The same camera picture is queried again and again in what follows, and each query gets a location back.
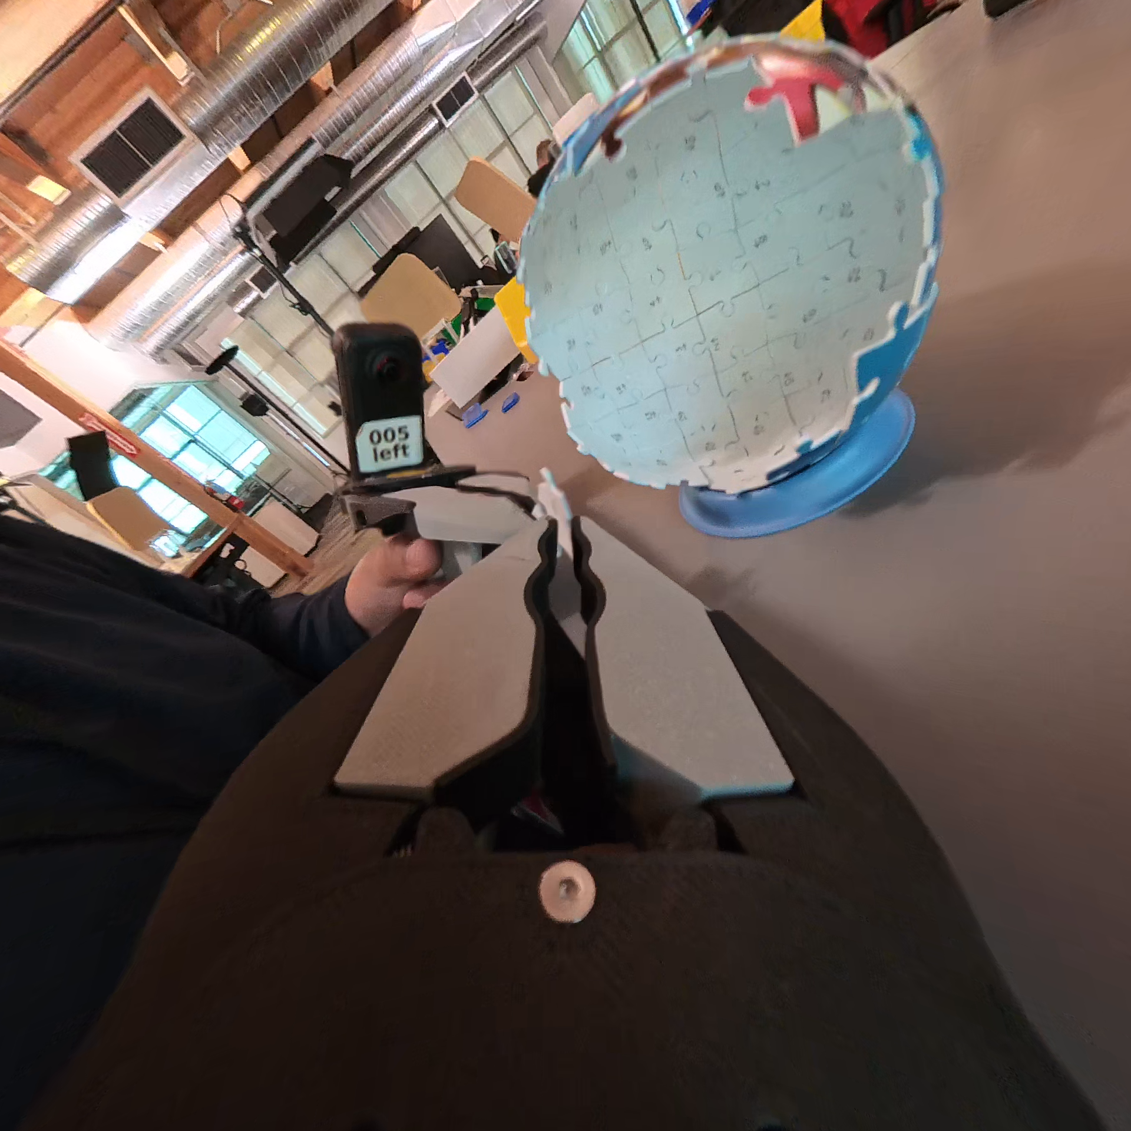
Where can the tan plywood chair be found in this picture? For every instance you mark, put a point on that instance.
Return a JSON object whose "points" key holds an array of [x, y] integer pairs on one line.
{"points": [[411, 301], [496, 198], [128, 521]]}

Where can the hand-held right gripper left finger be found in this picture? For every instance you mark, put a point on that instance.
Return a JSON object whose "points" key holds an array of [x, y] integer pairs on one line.
{"points": [[450, 697]]}

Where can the black tripod stand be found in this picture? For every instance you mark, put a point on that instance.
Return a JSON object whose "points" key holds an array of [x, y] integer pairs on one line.
{"points": [[308, 311]]}

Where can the blue cartoon puzzle ball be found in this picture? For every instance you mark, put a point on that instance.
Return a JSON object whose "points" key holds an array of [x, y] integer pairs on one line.
{"points": [[707, 265]]}

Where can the black monitor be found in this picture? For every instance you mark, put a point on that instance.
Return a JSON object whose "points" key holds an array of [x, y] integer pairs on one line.
{"points": [[433, 246]]}

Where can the black studio light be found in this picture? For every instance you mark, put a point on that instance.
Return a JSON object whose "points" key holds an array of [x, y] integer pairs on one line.
{"points": [[302, 202]]}

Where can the yellow plastic bin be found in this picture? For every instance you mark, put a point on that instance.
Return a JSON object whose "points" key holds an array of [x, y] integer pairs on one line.
{"points": [[516, 319]]}

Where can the person's left hand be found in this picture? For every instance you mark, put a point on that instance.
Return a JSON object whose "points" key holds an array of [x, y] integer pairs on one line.
{"points": [[383, 590]]}

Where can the white air vent grille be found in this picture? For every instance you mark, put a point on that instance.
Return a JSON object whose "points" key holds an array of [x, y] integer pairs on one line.
{"points": [[133, 146]]}

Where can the person's left forearm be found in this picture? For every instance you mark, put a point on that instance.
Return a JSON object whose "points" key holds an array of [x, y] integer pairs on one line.
{"points": [[308, 629]]}

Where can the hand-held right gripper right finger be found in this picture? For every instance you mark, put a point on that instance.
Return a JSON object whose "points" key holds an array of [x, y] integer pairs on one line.
{"points": [[682, 697]]}

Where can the person's torso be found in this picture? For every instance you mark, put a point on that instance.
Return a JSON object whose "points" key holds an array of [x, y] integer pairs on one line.
{"points": [[107, 707]]}

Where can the blue round ball stand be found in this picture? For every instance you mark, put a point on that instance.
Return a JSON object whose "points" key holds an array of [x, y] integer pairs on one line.
{"points": [[797, 500]]}

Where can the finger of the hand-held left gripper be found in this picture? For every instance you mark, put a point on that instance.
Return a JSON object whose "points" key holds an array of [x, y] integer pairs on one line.
{"points": [[467, 520]]}

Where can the silver ventilation duct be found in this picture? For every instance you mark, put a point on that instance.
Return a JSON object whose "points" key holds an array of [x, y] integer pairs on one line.
{"points": [[267, 96]]}

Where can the curved white puzzle piece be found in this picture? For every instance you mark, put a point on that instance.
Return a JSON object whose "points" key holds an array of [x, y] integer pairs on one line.
{"points": [[551, 500]]}

